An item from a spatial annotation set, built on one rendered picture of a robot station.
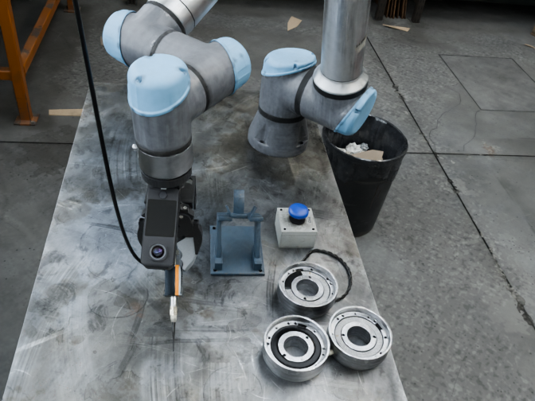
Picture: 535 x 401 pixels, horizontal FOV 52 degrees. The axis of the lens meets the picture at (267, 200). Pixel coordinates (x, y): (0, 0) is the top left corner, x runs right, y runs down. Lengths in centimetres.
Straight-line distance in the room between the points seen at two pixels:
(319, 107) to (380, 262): 119
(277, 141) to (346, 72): 26
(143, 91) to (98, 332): 43
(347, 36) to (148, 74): 50
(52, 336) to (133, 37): 48
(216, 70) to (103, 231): 48
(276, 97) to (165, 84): 61
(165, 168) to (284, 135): 59
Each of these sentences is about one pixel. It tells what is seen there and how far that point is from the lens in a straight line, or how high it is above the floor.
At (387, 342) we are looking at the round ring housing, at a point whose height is 83.
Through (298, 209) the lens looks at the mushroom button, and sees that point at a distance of 105.
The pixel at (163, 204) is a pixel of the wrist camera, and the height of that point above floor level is 105.
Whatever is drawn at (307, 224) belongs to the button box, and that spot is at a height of 85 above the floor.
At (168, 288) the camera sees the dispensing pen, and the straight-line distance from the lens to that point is 90.
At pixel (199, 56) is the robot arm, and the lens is 75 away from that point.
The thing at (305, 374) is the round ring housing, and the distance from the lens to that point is 87.
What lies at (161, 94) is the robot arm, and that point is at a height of 122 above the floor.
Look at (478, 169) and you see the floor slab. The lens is 300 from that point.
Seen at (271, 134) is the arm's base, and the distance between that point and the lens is 129.
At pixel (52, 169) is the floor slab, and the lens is 261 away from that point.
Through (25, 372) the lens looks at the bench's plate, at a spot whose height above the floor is 80.
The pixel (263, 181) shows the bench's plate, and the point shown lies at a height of 80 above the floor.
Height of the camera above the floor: 156
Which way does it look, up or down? 40 degrees down
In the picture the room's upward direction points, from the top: 8 degrees clockwise
